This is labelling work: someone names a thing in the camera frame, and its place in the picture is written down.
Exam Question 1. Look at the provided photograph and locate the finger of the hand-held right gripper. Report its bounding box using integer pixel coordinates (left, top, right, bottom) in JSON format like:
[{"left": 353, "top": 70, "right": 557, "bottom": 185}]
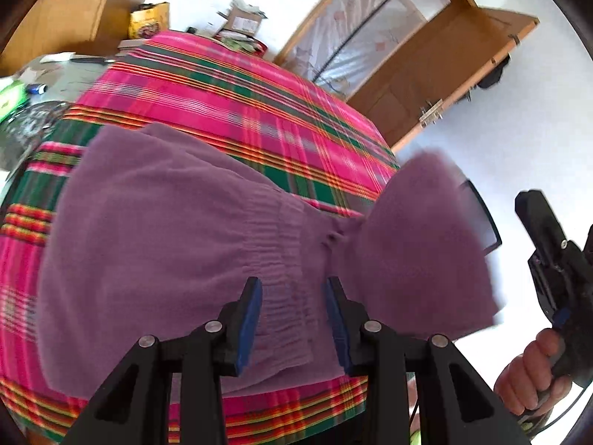
[
  {"left": 514, "top": 189, "right": 568, "bottom": 259},
  {"left": 527, "top": 254, "right": 572, "bottom": 324}
]

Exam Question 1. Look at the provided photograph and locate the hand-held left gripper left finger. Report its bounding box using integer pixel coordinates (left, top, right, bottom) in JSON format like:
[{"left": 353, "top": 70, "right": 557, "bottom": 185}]
[{"left": 60, "top": 277, "right": 263, "bottom": 445}]

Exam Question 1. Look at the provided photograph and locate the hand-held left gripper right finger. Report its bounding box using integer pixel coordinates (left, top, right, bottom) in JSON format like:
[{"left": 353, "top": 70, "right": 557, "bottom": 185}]
[{"left": 322, "top": 277, "right": 531, "bottom": 445}]

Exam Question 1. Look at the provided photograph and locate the dark purple knit sweater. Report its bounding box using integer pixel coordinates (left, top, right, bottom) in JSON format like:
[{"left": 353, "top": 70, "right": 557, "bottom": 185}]
[{"left": 37, "top": 123, "right": 503, "bottom": 402}]

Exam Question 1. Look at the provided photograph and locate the person's right hand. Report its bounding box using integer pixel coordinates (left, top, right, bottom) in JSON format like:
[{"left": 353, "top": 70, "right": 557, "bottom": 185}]
[{"left": 493, "top": 328, "right": 575, "bottom": 417}]

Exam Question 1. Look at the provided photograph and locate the black mesh chair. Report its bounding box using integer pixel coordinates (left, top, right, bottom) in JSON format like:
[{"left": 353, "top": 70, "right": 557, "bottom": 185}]
[{"left": 456, "top": 178, "right": 503, "bottom": 258}]

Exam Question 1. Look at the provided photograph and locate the dark hanging bag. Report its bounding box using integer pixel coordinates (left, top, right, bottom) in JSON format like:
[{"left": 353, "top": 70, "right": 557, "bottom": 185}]
[{"left": 477, "top": 53, "right": 511, "bottom": 90}]

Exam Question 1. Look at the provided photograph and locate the wooden door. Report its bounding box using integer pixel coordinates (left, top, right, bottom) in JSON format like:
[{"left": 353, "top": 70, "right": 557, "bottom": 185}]
[{"left": 345, "top": 2, "right": 540, "bottom": 154}]

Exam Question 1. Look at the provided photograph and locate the pink green plaid blanket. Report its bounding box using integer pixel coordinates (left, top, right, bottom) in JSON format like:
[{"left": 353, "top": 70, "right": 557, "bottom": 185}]
[{"left": 0, "top": 29, "right": 401, "bottom": 443}]

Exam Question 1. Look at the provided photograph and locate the translucent plastic zip cover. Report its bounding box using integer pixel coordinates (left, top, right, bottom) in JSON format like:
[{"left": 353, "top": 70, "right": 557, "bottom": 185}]
[{"left": 282, "top": 0, "right": 452, "bottom": 100}]

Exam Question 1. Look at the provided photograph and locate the red basket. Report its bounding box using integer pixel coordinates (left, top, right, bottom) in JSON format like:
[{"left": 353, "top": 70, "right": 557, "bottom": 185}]
[{"left": 218, "top": 32, "right": 268, "bottom": 59}]

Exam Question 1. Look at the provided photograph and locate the cardboard box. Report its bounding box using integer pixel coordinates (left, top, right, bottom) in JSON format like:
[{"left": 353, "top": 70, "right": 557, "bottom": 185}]
[{"left": 218, "top": 0, "right": 269, "bottom": 38}]

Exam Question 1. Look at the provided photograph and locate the glass-top side table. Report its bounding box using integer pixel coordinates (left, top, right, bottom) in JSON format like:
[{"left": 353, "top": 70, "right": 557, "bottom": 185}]
[{"left": 0, "top": 51, "right": 116, "bottom": 181}]

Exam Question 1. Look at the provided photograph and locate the yellow gift bag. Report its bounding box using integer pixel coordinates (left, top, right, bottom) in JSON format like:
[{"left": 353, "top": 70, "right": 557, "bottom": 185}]
[{"left": 128, "top": 2, "right": 170, "bottom": 40}]

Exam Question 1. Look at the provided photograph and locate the green tissue pack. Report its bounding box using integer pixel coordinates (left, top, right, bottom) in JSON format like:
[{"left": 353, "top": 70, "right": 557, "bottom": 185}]
[{"left": 0, "top": 81, "right": 26, "bottom": 121}]

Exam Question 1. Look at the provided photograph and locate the wooden wardrobe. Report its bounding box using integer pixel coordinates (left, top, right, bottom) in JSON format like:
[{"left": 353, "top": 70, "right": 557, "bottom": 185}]
[{"left": 0, "top": 0, "right": 123, "bottom": 77}]

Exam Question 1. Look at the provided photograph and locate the metal door handle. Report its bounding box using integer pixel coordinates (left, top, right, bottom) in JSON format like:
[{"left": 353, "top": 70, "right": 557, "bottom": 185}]
[{"left": 418, "top": 99, "right": 445, "bottom": 126}]

